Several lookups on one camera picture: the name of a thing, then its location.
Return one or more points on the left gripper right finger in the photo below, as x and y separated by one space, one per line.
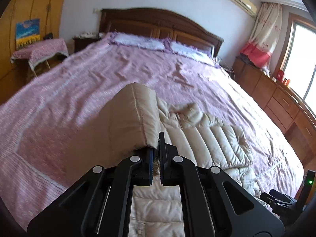
213 204

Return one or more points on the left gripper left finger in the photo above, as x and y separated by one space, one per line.
99 203

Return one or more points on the beige quilted down coat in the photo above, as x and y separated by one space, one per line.
132 119

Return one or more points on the brown wooden dresser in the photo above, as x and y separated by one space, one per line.
284 110

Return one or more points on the pink floral bedspread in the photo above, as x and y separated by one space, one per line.
40 121

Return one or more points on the red items on windowsill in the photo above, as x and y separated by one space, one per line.
280 76

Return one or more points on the window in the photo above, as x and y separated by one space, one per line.
297 59

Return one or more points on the right purple ruffled pillow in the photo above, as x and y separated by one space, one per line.
191 52

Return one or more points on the purple ruffled pillow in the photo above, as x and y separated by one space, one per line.
142 42
191 52

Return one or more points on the stool with pink cloth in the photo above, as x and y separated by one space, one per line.
40 52

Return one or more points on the dark wooden nightstand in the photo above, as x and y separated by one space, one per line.
84 39

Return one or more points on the left purple ruffled pillow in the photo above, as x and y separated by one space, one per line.
142 42

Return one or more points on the red and cream curtain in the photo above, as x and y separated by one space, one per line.
265 34

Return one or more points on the yellow wooden wardrobe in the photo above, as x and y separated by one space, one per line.
13 75

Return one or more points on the blue yellow painting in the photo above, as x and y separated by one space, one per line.
27 33

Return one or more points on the dark wooden headboard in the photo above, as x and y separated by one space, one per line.
159 24

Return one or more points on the white wall air conditioner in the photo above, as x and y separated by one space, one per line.
247 6

